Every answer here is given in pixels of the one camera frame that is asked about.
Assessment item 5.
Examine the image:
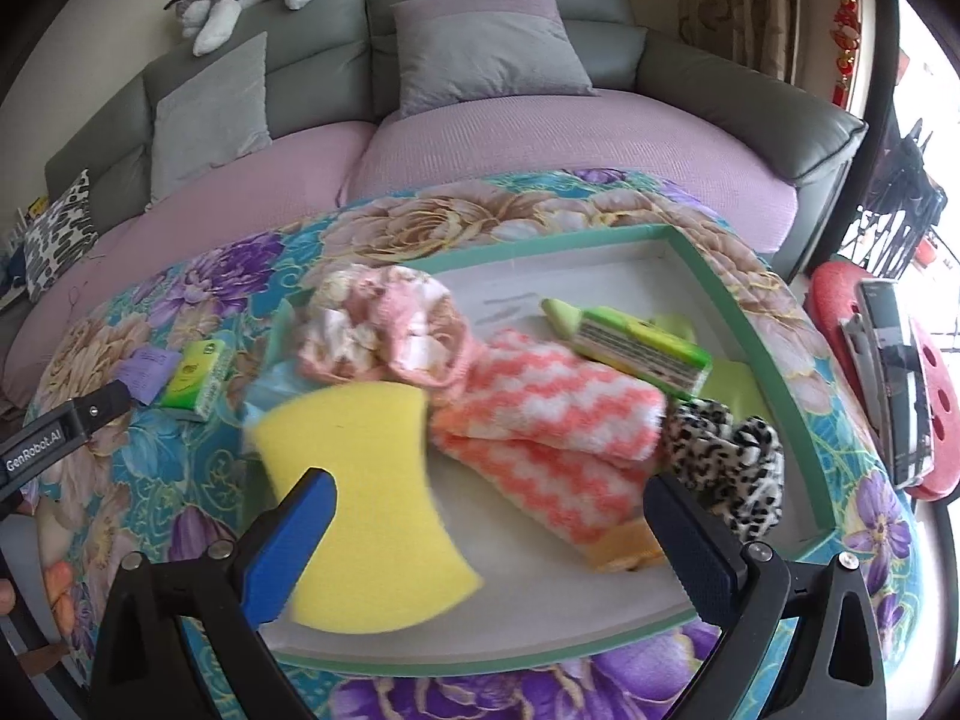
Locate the person's left hand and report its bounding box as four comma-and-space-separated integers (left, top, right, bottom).
0, 578, 16, 616

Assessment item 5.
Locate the teal white box tray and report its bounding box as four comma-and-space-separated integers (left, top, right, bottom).
244, 226, 838, 676

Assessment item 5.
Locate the green tissue pack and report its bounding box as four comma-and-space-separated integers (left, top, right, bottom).
569, 307, 713, 400
158, 338, 235, 422

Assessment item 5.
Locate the leopard print scrunchie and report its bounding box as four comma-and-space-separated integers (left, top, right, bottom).
662, 398, 786, 543

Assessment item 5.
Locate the floral blue blanket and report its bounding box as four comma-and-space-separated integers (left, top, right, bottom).
21, 166, 925, 720

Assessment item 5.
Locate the round orange compact case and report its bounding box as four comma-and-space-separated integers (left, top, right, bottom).
584, 517, 665, 574

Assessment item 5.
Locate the black white patterned cushion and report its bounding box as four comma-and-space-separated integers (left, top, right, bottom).
25, 169, 98, 302

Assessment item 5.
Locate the pink white chevron towel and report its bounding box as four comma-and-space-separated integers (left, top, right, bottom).
430, 328, 667, 551

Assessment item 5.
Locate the red plastic stool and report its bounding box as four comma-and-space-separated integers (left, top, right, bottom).
804, 259, 958, 502

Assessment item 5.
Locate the grey sofa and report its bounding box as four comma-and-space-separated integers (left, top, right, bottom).
0, 0, 871, 392

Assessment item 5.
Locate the beige patterned curtain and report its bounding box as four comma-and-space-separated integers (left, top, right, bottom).
679, 0, 800, 85

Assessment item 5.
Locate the purple wipes packet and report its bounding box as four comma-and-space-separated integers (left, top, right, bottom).
116, 346, 182, 406

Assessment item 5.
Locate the light blue face mask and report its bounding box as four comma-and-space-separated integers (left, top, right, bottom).
241, 291, 317, 429

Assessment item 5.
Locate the yellow sponge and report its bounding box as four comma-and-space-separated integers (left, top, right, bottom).
245, 382, 483, 635

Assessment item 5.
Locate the grey velvet cushion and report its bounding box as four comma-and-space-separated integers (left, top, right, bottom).
149, 32, 272, 206

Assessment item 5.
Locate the pink satin scrunchie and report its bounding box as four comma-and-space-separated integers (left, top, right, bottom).
296, 265, 485, 403

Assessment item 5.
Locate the pink sofa seat cover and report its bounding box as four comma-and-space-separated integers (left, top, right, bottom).
2, 89, 799, 406

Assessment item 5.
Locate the green microfiber cloth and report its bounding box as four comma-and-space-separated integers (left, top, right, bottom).
540, 298, 773, 422

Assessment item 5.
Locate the grey and lilac cushion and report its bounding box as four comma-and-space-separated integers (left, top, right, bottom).
392, 0, 594, 117

